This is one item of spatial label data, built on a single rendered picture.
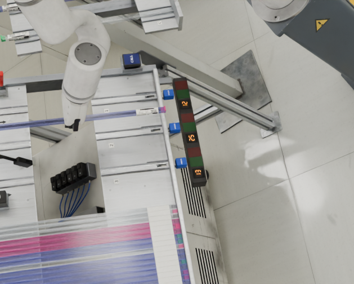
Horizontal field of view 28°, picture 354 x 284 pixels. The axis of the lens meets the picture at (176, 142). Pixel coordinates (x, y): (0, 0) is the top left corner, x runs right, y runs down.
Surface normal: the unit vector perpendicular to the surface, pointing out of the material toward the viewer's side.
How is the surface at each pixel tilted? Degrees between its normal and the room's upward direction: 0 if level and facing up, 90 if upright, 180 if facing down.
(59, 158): 0
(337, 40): 90
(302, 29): 90
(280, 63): 0
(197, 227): 90
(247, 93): 0
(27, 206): 44
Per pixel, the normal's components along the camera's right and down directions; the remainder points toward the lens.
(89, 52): 0.25, -0.44
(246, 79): -0.62, -0.23
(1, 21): 0.17, 0.89
